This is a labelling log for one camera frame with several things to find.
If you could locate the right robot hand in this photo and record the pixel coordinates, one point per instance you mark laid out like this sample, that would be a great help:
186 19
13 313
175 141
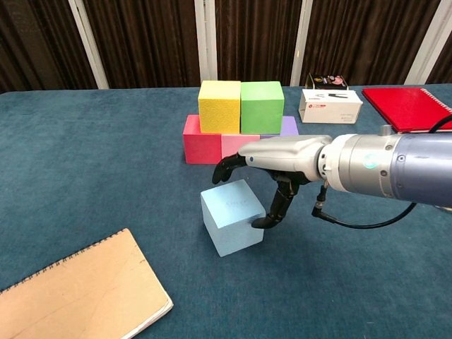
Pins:
282 155

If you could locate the purple foam cube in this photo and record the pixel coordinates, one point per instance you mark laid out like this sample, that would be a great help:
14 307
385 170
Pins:
289 127

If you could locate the green foam cube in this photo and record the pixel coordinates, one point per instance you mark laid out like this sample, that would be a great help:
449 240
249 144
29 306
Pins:
262 113

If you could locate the yellow foam cube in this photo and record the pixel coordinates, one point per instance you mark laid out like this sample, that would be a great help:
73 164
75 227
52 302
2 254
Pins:
219 113

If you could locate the red foam cube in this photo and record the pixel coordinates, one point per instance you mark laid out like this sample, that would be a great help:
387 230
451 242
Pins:
199 148

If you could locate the light blue foam cube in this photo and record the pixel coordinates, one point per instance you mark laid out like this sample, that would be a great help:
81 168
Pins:
229 229

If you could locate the pink foam cube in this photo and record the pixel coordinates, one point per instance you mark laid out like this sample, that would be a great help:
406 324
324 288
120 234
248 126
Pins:
234 144

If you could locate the white cardboard box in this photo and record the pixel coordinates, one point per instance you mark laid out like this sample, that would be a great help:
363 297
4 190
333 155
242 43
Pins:
330 107

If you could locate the black luncheon meat tin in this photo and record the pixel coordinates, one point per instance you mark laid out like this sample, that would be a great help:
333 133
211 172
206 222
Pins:
325 80

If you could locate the red spiral notebook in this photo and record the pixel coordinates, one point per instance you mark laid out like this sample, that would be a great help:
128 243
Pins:
409 107

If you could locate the dark brown curtain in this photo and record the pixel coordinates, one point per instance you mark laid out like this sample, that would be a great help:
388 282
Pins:
148 42

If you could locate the blue felt table cover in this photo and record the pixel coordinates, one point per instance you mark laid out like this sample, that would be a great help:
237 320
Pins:
53 141

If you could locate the tan spiral notebook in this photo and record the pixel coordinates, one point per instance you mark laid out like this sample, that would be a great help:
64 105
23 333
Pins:
77 293

